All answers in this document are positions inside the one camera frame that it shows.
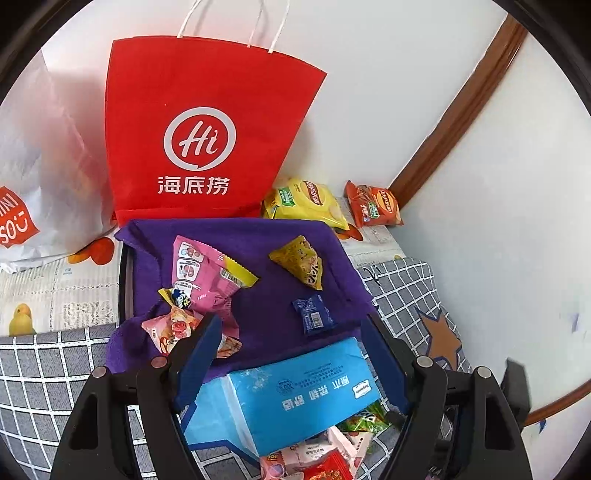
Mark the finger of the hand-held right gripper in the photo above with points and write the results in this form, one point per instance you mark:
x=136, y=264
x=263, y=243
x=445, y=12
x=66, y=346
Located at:
x=518, y=385

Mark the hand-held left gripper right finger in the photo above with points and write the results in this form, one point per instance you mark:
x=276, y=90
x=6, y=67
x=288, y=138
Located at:
x=383, y=364

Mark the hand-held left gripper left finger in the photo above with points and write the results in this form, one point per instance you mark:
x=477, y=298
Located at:
x=198, y=364

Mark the pink peach print packet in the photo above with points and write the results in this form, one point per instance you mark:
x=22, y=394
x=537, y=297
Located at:
x=173, y=330

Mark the green snack packet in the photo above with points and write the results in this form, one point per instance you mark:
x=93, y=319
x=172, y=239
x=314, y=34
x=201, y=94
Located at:
x=367, y=417

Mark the small yellow blue candy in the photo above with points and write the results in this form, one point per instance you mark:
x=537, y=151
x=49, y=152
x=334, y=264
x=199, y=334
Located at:
x=178, y=299

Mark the small blue candy packet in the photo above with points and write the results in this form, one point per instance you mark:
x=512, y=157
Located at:
x=314, y=314

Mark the large pink snack packet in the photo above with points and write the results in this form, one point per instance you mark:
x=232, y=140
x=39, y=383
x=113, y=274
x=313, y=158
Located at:
x=203, y=277

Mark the white lychee print packet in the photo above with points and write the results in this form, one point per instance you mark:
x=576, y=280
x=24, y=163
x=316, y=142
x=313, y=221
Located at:
x=348, y=447

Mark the blue tissue pack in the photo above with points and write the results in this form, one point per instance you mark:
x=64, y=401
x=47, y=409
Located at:
x=295, y=397

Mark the purple towel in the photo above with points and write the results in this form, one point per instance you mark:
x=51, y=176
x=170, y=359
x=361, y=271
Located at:
x=277, y=314

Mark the black tray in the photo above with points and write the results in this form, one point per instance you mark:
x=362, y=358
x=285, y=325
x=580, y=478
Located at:
x=123, y=281

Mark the red snack packet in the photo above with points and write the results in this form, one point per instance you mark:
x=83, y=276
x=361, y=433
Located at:
x=330, y=468

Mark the yellow triangular snack packet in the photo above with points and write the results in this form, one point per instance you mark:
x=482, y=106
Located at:
x=300, y=261

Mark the grey checked blanket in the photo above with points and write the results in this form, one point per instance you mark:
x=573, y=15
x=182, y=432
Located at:
x=41, y=369

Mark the orange chips bag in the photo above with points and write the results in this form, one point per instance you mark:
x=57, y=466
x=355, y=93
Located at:
x=374, y=205

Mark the yellow chips bag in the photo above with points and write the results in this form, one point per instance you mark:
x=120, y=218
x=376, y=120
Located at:
x=304, y=201

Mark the red paper bag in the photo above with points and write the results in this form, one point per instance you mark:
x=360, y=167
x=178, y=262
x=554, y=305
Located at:
x=194, y=138

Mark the white plastic shopping bag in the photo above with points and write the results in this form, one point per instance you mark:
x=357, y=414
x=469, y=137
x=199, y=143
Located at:
x=41, y=184

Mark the brown wooden door frame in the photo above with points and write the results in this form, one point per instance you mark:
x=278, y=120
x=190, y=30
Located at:
x=452, y=115

